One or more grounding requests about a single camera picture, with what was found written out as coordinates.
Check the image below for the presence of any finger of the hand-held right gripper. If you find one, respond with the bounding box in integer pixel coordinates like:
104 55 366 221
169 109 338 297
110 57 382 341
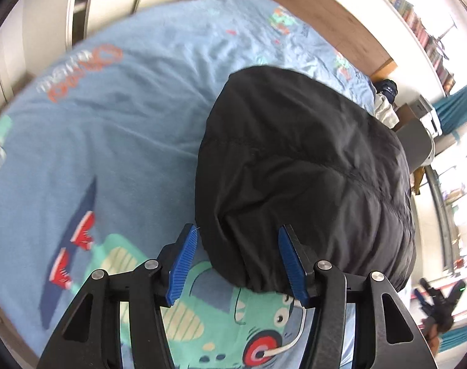
415 277 436 309

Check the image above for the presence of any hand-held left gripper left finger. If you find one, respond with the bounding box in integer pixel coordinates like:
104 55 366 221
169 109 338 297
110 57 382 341
37 223 199 369

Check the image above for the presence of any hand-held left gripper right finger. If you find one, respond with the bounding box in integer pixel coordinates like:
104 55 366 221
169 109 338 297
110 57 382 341
278 224 437 369

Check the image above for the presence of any black padded jacket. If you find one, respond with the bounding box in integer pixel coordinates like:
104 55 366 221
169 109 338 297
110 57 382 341
195 65 417 293

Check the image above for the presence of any person's right forearm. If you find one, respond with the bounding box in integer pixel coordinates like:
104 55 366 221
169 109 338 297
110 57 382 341
425 325 444 355

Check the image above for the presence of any teal cloth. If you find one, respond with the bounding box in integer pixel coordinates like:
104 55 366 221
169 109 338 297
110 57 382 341
437 313 467 354

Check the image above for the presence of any light blue printed blanket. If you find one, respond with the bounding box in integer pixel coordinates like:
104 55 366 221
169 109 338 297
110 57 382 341
0 0 411 369

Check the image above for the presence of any grey chair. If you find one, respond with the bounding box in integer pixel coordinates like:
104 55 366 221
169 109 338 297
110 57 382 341
397 117 436 174

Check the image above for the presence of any grey box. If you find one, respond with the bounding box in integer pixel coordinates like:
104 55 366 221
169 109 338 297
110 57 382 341
410 98 444 138

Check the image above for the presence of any wooden side table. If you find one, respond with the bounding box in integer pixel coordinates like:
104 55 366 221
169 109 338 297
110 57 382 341
395 104 419 132

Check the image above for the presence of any white cloth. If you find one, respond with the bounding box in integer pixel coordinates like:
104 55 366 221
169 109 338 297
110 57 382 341
372 94 399 128

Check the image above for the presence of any teal curtain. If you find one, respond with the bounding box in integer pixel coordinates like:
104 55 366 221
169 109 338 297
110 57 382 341
435 77 467 124

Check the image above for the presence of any dark blue cloth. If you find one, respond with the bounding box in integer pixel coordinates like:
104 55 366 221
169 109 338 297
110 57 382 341
374 79 398 104

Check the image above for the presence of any wooden headboard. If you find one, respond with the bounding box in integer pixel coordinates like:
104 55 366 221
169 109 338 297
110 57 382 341
235 0 395 81

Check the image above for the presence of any row of colourful books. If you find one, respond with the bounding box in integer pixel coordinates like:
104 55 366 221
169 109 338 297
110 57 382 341
358 0 457 95

